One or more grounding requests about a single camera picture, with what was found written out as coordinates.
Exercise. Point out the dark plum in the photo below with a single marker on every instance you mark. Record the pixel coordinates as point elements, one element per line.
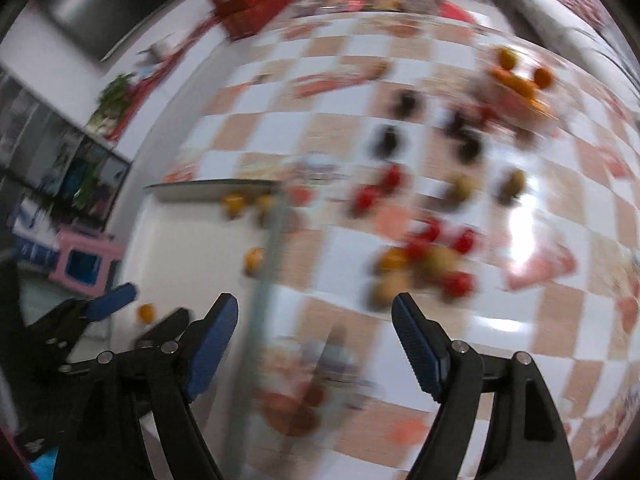
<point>387,141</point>
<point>470,148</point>
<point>405,102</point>

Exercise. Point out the glass-door cabinet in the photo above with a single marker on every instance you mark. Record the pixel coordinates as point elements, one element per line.
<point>55,160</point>

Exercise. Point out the checkered tablecloth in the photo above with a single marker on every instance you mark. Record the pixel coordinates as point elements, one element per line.
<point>350,85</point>

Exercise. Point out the pink stool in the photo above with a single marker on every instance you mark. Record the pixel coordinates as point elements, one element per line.
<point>85,265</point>

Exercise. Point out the yellow-brown round fruit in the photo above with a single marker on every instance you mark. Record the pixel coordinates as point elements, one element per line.
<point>387,291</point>
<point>441,261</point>

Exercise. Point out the dark screen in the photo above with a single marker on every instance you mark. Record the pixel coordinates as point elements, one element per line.
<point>100,0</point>

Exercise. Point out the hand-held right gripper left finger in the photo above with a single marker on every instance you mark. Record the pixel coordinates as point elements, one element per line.
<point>212,350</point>

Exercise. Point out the large red box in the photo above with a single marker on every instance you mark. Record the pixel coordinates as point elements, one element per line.
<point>250,2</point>

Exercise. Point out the small orange kumquat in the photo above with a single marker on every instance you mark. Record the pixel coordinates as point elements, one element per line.
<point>232,205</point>
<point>254,260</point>
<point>263,205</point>
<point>146,313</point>

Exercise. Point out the brown-green kiwi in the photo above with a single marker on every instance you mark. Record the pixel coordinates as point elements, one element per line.
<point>462,187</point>
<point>513,185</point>

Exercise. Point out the green plant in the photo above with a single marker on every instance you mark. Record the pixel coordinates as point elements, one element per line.
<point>114,97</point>

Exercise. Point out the white tray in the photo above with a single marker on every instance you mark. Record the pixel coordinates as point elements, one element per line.
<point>190,245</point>

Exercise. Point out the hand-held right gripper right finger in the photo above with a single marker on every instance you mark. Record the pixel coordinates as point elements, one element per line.
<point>417,347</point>

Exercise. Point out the blue box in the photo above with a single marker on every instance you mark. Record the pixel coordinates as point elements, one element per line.
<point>32,250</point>

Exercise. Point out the small red fruit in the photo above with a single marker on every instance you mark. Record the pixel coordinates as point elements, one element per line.
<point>365,198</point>
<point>463,241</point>
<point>415,249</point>
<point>458,284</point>
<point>430,232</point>
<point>392,178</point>

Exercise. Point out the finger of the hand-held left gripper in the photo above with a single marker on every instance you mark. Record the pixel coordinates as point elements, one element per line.
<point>112,300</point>
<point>167,327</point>

